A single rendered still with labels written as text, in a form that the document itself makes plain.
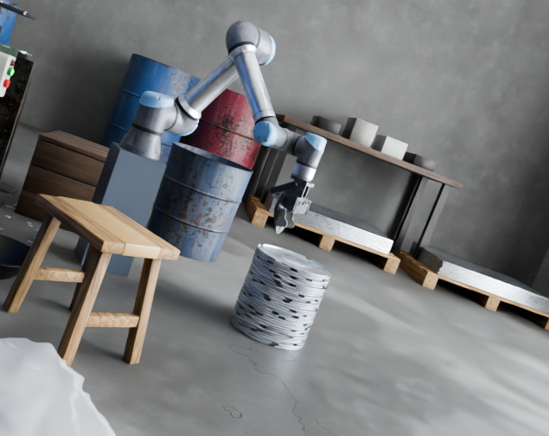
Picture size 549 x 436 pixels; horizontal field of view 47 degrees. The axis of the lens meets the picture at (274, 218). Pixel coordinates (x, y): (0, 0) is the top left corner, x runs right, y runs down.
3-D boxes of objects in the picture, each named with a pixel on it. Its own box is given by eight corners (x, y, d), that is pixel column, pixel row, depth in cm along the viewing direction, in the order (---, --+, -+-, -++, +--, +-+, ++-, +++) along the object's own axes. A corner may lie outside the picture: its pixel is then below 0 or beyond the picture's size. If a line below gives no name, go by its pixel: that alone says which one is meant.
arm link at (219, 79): (146, 112, 241) (248, 14, 221) (171, 120, 254) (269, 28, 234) (159, 137, 237) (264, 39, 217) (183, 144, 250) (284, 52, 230)
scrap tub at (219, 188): (219, 250, 339) (250, 167, 333) (221, 271, 298) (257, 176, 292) (143, 225, 332) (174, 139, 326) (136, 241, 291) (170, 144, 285)
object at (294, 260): (276, 245, 249) (277, 243, 249) (341, 275, 238) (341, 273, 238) (244, 246, 222) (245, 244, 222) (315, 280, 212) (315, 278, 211)
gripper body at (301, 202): (290, 213, 211) (303, 180, 209) (274, 205, 217) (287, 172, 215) (305, 217, 216) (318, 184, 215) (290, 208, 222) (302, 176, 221)
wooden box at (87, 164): (118, 226, 306) (141, 159, 302) (106, 243, 269) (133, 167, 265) (35, 198, 299) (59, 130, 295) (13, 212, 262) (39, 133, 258)
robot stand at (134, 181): (119, 260, 252) (156, 155, 246) (127, 277, 236) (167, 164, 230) (74, 250, 244) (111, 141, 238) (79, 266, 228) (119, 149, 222)
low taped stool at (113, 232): (140, 366, 167) (181, 250, 163) (60, 370, 149) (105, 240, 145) (76, 309, 189) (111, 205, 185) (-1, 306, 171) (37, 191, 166)
